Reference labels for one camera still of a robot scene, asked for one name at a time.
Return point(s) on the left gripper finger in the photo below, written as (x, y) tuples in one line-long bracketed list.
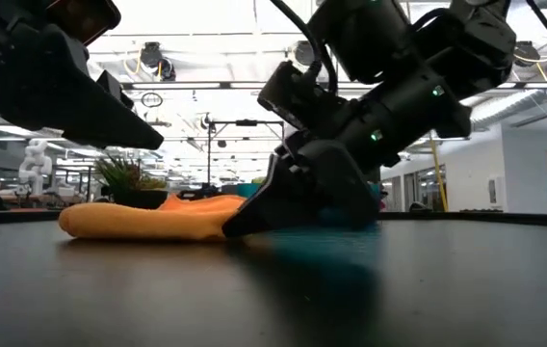
[(71, 96), (114, 91)]

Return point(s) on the silver ventilation duct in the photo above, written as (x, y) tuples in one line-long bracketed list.
[(519, 103)]

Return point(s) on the orange microfiber towel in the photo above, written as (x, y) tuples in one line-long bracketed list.
[(148, 221)]

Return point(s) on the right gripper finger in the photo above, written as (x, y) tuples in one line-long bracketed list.
[(289, 153), (312, 193)]

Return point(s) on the small potted plant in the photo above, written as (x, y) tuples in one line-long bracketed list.
[(131, 188)]

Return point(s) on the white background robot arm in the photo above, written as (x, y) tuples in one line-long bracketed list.
[(35, 166)]

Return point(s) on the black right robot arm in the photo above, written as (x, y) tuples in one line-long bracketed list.
[(466, 38)]

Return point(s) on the teal plastic bin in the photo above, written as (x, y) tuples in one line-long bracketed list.
[(254, 189)]

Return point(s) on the black rounded object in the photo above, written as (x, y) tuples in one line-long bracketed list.
[(419, 207)]

